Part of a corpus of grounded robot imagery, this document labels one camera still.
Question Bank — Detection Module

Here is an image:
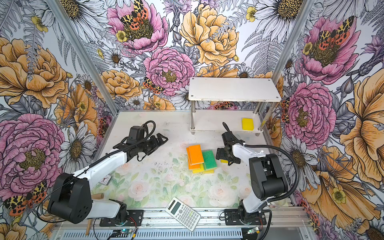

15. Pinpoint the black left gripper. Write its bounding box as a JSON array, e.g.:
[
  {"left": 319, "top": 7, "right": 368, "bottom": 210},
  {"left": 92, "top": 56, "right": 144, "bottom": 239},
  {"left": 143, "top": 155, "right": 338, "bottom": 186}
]
[{"left": 137, "top": 133, "right": 168, "bottom": 156}]

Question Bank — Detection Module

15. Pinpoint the orange top sponge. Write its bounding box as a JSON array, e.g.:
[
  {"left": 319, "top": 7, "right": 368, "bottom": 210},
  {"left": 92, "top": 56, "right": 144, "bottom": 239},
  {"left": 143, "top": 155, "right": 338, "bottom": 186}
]
[{"left": 188, "top": 145, "right": 204, "bottom": 165}]

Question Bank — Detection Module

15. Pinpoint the orange sponge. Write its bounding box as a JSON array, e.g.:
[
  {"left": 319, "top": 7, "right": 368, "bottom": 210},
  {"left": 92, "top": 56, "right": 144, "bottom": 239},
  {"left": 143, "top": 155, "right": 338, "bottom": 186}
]
[
  {"left": 187, "top": 148, "right": 200, "bottom": 171},
  {"left": 188, "top": 145, "right": 204, "bottom": 165}
]

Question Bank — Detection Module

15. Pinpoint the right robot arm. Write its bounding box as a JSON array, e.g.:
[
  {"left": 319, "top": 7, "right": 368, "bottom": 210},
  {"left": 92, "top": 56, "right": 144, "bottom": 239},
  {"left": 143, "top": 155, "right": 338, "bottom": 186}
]
[{"left": 216, "top": 131, "right": 294, "bottom": 225}]

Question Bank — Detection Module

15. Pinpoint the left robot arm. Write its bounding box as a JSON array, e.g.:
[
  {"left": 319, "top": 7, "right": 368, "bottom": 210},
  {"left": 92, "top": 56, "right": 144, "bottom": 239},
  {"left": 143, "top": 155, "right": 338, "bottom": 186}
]
[{"left": 47, "top": 133, "right": 168, "bottom": 225}]

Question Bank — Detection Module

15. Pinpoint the white two-tier shelf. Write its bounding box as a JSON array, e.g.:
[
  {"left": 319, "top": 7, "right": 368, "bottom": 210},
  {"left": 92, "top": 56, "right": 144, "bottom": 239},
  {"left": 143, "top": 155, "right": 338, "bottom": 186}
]
[{"left": 189, "top": 77, "right": 282, "bottom": 135}]

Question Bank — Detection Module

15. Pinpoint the green scouring sponge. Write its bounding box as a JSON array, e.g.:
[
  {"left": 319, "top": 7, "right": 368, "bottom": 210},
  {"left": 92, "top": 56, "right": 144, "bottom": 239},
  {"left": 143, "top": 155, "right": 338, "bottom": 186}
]
[{"left": 202, "top": 150, "right": 217, "bottom": 171}]

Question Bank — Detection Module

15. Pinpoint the yellow bottom sponge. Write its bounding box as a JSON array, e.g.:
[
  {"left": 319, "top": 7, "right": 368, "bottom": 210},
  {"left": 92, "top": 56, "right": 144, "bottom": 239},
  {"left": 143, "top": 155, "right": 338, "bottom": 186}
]
[{"left": 192, "top": 164, "right": 215, "bottom": 174}]

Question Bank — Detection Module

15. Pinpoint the orange lower sponge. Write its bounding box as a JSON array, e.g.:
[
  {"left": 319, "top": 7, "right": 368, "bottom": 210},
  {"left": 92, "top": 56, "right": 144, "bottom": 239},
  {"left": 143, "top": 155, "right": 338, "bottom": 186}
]
[{"left": 187, "top": 148, "right": 200, "bottom": 171}]

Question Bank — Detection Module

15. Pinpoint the small analog clock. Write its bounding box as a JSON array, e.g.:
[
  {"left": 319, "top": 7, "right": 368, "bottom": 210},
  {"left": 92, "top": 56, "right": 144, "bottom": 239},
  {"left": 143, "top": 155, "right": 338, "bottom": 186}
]
[{"left": 99, "top": 175, "right": 113, "bottom": 186}]

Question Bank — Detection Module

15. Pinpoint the white scientific calculator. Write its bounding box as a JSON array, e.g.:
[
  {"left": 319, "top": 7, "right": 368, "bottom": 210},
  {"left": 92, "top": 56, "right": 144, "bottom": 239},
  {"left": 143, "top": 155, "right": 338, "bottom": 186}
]
[{"left": 166, "top": 198, "right": 201, "bottom": 232}]

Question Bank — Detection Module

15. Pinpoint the wooden stick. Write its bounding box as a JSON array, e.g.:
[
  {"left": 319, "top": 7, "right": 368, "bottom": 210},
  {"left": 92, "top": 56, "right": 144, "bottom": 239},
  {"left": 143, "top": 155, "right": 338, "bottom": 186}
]
[{"left": 85, "top": 193, "right": 105, "bottom": 237}]

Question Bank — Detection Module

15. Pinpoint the green circuit board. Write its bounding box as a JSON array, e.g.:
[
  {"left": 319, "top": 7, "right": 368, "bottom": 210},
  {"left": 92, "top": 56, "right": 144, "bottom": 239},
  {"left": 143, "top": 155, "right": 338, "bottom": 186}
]
[{"left": 111, "top": 229, "right": 137, "bottom": 238}]

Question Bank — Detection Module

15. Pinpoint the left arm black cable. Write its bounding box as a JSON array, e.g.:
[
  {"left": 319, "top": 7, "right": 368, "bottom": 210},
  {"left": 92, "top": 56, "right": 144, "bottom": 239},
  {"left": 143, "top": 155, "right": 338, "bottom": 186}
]
[{"left": 35, "top": 120, "right": 157, "bottom": 223}]

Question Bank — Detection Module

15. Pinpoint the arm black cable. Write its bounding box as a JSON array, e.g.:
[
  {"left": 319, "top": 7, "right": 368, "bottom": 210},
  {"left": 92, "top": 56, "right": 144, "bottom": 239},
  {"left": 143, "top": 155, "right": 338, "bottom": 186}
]
[
  {"left": 35, "top": 120, "right": 157, "bottom": 223},
  {"left": 222, "top": 121, "right": 300, "bottom": 203}
]

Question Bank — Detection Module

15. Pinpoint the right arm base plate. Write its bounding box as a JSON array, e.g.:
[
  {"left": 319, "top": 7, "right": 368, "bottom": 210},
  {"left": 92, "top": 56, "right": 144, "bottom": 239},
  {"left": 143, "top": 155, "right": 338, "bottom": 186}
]
[{"left": 224, "top": 209, "right": 267, "bottom": 226}]

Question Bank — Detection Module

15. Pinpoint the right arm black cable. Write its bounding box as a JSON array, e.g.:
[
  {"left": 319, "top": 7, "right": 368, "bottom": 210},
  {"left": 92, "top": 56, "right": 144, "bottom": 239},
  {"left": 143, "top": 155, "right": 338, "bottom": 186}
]
[{"left": 222, "top": 121, "right": 300, "bottom": 203}]

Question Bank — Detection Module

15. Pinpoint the aluminium front rail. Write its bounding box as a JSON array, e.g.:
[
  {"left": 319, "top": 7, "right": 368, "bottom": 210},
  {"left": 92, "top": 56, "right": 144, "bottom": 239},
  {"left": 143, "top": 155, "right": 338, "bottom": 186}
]
[{"left": 54, "top": 207, "right": 310, "bottom": 231}]

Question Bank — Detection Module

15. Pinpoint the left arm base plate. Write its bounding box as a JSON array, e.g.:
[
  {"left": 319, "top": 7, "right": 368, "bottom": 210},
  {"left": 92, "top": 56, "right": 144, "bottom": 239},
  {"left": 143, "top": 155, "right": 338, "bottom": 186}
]
[{"left": 99, "top": 210, "right": 145, "bottom": 227}]

